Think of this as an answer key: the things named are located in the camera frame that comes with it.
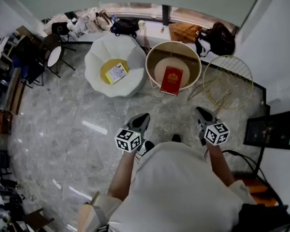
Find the white flower-shaped chair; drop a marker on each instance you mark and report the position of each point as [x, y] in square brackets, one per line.
[96, 64]

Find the person's right forearm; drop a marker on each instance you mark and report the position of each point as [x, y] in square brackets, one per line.
[220, 165]

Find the black monitor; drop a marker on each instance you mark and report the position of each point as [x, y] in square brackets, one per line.
[270, 129]

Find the wooden cabinet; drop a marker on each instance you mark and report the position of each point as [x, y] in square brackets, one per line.
[1, 122]

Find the yellow and white booklet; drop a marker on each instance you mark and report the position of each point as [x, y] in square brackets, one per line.
[116, 73]

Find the large black backpack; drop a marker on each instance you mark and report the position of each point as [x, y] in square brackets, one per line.
[220, 40]

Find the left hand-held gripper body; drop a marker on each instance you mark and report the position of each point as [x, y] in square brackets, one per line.
[129, 139]

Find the yellow seat cushion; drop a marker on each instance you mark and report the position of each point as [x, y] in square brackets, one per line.
[105, 68]

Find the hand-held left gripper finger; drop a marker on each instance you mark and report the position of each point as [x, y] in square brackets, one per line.
[147, 123]
[136, 119]

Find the person's left forearm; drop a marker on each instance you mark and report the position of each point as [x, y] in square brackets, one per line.
[122, 175]

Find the person's black shoe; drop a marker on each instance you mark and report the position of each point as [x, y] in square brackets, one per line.
[149, 146]
[177, 138]

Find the person's white shirt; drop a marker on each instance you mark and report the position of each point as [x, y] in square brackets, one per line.
[174, 190]

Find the white plastic bag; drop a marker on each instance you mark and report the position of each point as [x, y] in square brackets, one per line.
[78, 25]

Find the black chair with white seat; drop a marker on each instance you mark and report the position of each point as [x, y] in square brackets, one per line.
[54, 56]

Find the orange round stool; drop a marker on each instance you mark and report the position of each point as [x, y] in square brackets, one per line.
[258, 187]

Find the orange cloth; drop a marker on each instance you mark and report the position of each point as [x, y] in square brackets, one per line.
[183, 33]

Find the person's right black shoe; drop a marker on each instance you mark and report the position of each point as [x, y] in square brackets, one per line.
[177, 138]

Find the clear water bottle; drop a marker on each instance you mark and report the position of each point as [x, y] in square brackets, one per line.
[114, 18]

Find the person's black pack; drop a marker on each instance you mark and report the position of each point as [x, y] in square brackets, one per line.
[263, 219]

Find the blue chair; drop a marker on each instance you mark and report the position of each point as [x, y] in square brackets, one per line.
[29, 71]

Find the black window post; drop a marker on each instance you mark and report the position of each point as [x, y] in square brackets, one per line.
[166, 14]

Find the white cup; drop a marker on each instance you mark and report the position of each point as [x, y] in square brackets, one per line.
[141, 25]

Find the person's left black shoe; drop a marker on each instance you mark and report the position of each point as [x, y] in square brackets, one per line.
[149, 146]

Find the red book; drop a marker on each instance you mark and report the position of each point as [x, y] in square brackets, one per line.
[171, 81]

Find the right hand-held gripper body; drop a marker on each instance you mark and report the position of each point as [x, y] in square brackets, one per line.
[216, 133]

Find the beige tote bag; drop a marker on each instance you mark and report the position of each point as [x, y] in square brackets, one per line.
[99, 20]

